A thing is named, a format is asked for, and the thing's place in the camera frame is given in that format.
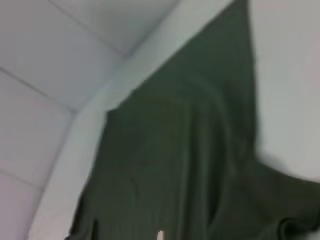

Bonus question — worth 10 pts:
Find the dark green FREE t-shirt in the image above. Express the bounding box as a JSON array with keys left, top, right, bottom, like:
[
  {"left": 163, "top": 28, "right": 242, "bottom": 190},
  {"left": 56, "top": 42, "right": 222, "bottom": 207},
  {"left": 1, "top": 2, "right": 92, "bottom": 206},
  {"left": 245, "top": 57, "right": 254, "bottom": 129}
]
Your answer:
[{"left": 64, "top": 0, "right": 320, "bottom": 240}]

